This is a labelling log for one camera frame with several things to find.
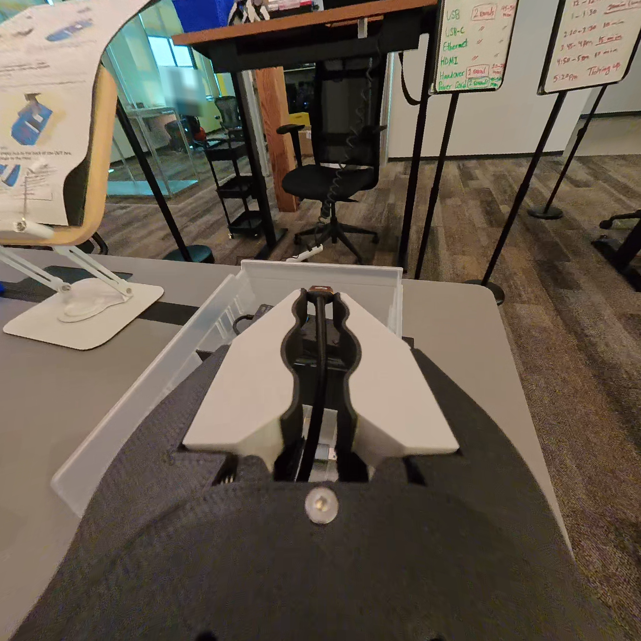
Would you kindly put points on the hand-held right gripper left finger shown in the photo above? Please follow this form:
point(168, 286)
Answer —
point(240, 395)

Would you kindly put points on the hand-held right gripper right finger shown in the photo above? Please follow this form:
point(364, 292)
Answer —
point(400, 400)

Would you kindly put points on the clear plastic bin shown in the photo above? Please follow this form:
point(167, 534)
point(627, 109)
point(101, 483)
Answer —
point(125, 400)

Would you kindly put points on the white power strip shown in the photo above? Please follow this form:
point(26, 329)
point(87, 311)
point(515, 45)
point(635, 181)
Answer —
point(305, 254)

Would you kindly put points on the black utility cart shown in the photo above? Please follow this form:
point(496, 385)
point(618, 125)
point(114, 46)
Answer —
point(235, 190)

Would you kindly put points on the black pole stand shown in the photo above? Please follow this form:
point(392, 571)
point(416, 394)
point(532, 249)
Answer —
point(150, 185)

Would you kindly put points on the black office chair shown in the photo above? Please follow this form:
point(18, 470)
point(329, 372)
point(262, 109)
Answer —
point(330, 180)

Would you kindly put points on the instruction sheet on stand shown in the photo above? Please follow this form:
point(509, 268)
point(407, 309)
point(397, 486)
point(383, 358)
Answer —
point(100, 150)

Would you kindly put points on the whiteboard with green writing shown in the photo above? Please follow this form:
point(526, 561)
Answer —
point(470, 45)

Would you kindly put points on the wooden top desk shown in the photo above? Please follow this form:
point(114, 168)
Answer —
point(300, 25)

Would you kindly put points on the small blue bin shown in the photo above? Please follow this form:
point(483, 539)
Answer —
point(200, 12)

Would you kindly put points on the whiteboard with red writing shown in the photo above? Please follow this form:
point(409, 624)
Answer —
point(591, 45)

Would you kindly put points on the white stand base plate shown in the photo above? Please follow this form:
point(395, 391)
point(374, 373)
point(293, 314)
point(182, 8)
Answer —
point(90, 320)

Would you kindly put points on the wooden post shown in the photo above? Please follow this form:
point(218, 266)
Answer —
point(275, 150)

